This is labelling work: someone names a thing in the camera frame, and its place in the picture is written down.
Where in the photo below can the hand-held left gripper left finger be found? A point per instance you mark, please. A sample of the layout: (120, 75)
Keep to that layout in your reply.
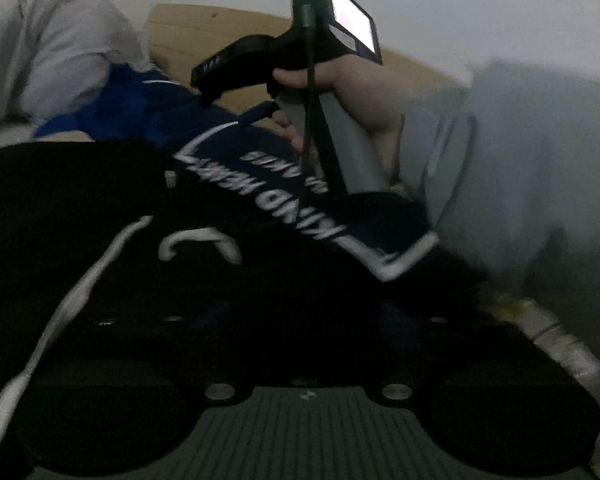
(215, 312)

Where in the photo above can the light grey-blue duvet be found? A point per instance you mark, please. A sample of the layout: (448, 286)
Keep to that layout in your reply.
(60, 45)

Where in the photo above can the person's right hand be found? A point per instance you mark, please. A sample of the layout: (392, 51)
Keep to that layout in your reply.
(375, 100)

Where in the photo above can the wooden headboard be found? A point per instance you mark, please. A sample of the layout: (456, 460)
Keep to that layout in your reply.
(190, 30)

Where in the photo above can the black hoodie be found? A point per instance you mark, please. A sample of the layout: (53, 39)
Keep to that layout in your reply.
(80, 200)

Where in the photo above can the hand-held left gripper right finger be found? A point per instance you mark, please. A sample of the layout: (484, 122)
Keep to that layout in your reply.
(392, 312)

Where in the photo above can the blue and navy printed jacket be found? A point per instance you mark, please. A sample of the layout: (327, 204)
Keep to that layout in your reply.
(260, 180)

